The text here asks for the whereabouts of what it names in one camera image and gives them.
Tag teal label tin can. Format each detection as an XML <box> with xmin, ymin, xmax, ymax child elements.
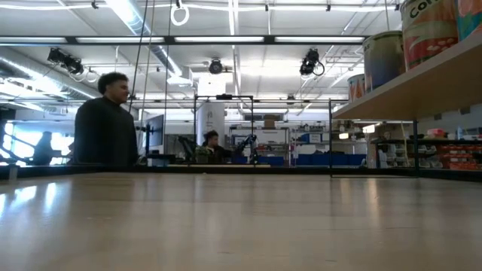
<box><xmin>454</xmin><ymin>0</ymin><xmax>482</xmax><ymax>41</ymax></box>

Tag black overhead light beam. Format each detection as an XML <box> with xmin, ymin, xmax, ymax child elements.
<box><xmin>0</xmin><ymin>35</ymin><xmax>372</xmax><ymax>47</ymax></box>

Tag black aluminium table frame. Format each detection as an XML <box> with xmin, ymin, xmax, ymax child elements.
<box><xmin>0</xmin><ymin>164</ymin><xmax>482</xmax><ymax>184</ymax></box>

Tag black hanging cable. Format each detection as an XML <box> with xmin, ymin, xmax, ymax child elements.
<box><xmin>127</xmin><ymin>0</ymin><xmax>151</xmax><ymax>114</ymax></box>

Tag white looped cable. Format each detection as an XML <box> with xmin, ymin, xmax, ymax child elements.
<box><xmin>169</xmin><ymin>2</ymin><xmax>191</xmax><ymax>27</ymax></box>

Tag wooden shelf board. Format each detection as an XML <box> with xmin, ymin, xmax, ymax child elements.
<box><xmin>331</xmin><ymin>32</ymin><xmax>482</xmax><ymax>122</ymax></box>

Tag white column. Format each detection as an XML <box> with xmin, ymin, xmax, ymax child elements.
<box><xmin>196</xmin><ymin>78</ymin><xmax>226</xmax><ymax>146</ymax></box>

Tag corn label tin can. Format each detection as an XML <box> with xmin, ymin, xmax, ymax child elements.
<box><xmin>399</xmin><ymin>0</ymin><xmax>459</xmax><ymax>72</ymax></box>

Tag black monitor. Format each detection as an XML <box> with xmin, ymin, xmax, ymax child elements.
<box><xmin>145</xmin><ymin>114</ymin><xmax>166</xmax><ymax>150</ymax></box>

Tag black background rig frame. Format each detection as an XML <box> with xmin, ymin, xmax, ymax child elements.
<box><xmin>193</xmin><ymin>93</ymin><xmax>255</xmax><ymax>166</ymax></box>

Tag storage rack with red boxes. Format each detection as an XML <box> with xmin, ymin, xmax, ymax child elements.
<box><xmin>371</xmin><ymin>127</ymin><xmax>482</xmax><ymax>171</ymax></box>

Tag red white label tin can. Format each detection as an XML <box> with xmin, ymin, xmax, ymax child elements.
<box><xmin>346</xmin><ymin>73</ymin><xmax>367</xmax><ymax>104</ymax></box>

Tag blue storage bins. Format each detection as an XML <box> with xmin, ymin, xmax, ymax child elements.
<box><xmin>293</xmin><ymin>153</ymin><xmax>368</xmax><ymax>167</ymax></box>

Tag black hanging camera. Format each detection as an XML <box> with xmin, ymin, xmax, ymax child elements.
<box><xmin>208</xmin><ymin>58</ymin><xmax>224</xmax><ymax>75</ymax></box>
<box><xmin>299</xmin><ymin>47</ymin><xmax>325</xmax><ymax>77</ymax></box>
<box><xmin>46</xmin><ymin>47</ymin><xmax>85</xmax><ymax>75</ymax></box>

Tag person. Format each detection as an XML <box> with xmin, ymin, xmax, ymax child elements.
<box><xmin>73</xmin><ymin>71</ymin><xmax>139</xmax><ymax>167</ymax></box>
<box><xmin>201</xmin><ymin>129</ymin><xmax>233</xmax><ymax>166</ymax></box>
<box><xmin>32</xmin><ymin>130</ymin><xmax>54</xmax><ymax>166</ymax></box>

